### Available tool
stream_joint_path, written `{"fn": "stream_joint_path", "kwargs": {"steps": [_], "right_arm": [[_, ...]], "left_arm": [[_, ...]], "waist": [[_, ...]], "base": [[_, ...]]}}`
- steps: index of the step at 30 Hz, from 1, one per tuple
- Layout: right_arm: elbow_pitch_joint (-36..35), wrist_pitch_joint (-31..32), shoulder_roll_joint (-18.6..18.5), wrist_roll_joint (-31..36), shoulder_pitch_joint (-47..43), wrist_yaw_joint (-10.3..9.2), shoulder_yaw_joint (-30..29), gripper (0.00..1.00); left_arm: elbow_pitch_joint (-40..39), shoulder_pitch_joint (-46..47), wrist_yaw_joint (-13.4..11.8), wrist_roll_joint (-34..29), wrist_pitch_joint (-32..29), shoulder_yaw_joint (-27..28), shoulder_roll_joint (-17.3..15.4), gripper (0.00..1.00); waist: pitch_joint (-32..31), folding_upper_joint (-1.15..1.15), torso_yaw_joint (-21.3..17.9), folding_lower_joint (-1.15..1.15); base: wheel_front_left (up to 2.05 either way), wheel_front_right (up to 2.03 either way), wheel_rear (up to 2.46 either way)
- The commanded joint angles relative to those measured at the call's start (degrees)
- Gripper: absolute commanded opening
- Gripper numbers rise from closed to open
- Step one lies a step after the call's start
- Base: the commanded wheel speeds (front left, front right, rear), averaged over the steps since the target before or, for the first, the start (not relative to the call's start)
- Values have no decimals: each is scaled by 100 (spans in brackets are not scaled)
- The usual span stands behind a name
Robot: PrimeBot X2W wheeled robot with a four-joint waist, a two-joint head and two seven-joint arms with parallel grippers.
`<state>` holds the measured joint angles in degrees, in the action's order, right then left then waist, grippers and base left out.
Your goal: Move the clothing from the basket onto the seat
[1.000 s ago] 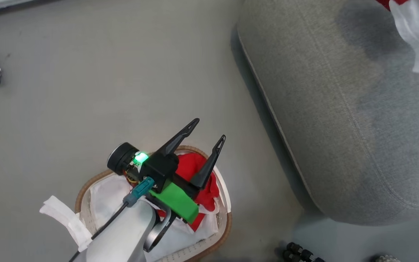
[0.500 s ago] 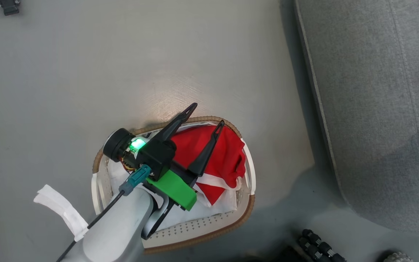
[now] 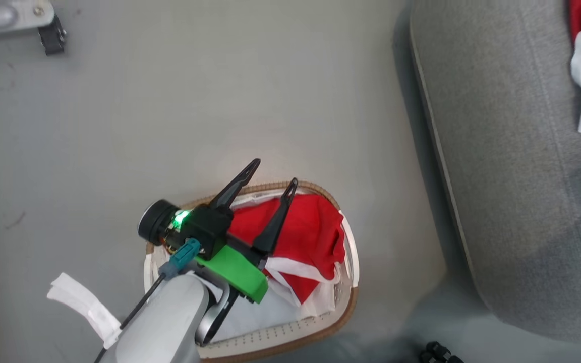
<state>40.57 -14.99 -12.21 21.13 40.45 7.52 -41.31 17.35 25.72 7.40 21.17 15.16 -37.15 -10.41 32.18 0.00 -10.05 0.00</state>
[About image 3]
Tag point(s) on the red garment with white trim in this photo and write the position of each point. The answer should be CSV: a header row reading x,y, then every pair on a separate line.
x,y
310,237

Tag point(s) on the grey fabric sofa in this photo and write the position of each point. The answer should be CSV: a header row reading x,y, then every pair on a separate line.
x,y
522,176

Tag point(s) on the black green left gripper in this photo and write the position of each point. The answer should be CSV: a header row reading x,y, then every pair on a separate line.
x,y
207,227

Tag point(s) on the black caster wheel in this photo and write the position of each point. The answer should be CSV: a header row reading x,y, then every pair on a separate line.
x,y
52,36

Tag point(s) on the small black knobbed object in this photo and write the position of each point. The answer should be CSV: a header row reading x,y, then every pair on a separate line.
x,y
437,353

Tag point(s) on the woven basket with white liner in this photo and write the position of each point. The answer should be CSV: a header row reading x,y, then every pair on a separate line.
x,y
290,333

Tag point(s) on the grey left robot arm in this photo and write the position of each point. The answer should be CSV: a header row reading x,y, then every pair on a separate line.
x,y
169,322

